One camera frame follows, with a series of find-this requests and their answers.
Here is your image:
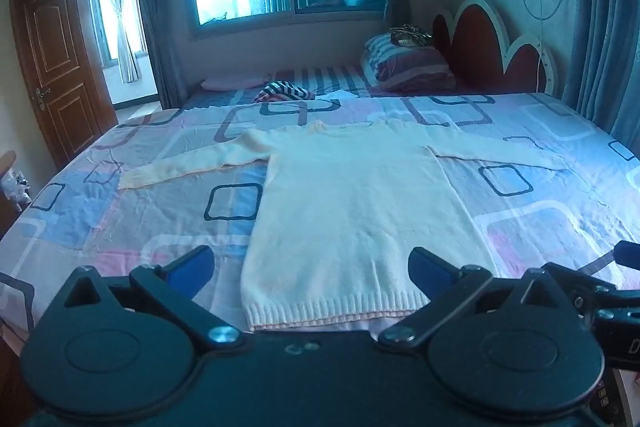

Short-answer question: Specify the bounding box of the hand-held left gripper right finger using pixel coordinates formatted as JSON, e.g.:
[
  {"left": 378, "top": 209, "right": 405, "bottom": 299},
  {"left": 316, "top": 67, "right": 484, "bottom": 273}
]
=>
[{"left": 377, "top": 247, "right": 571, "bottom": 352}]

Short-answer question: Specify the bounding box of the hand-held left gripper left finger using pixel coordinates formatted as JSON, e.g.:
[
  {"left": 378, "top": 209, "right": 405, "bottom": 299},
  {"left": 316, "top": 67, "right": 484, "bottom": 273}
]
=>
[{"left": 62, "top": 245, "right": 246, "bottom": 351}]

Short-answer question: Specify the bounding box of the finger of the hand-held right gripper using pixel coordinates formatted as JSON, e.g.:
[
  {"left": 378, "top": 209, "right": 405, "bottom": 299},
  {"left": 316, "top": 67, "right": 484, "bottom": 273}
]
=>
[
  {"left": 544, "top": 262, "right": 621, "bottom": 308},
  {"left": 585, "top": 240, "right": 640, "bottom": 280}
]

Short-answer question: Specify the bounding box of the cream knit sweater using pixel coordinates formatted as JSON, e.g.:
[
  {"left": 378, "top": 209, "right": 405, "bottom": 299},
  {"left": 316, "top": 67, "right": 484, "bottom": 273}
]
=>
[{"left": 117, "top": 119, "right": 571, "bottom": 333}]

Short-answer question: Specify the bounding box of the patterned pastel bedspread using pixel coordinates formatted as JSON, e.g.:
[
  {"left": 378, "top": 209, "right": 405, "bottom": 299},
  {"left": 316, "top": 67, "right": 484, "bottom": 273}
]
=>
[{"left": 0, "top": 93, "right": 640, "bottom": 358}]

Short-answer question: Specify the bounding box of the pink pillow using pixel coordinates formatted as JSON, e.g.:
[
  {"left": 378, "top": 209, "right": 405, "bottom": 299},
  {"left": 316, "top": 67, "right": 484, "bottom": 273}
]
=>
[{"left": 200, "top": 74, "right": 273, "bottom": 90}]

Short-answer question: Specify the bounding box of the black white striped cloth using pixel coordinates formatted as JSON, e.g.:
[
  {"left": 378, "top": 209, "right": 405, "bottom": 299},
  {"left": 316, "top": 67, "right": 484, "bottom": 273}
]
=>
[{"left": 252, "top": 80, "right": 316, "bottom": 104}]

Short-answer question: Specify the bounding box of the striped bed sheet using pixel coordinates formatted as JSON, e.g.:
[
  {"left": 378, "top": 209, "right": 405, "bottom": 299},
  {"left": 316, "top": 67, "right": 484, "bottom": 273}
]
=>
[{"left": 182, "top": 64, "right": 471, "bottom": 108}]

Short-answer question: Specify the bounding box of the red white scalloped headboard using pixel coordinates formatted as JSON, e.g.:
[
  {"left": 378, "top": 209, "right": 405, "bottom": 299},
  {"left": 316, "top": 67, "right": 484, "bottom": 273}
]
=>
[{"left": 431, "top": 0, "right": 557, "bottom": 96}]

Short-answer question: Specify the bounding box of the brown wooden door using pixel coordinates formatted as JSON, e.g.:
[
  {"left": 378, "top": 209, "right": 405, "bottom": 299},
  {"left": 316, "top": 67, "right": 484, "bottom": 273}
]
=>
[{"left": 9, "top": 0, "right": 118, "bottom": 170}]

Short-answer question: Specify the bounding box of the white sheer curtain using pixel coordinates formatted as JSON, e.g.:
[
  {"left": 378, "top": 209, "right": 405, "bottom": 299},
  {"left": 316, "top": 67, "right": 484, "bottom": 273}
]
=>
[{"left": 107, "top": 0, "right": 143, "bottom": 84}]

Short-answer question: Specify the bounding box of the teal wall curtain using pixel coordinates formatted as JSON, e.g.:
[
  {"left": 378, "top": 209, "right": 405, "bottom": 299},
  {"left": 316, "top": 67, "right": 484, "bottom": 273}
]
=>
[{"left": 562, "top": 0, "right": 640, "bottom": 152}]

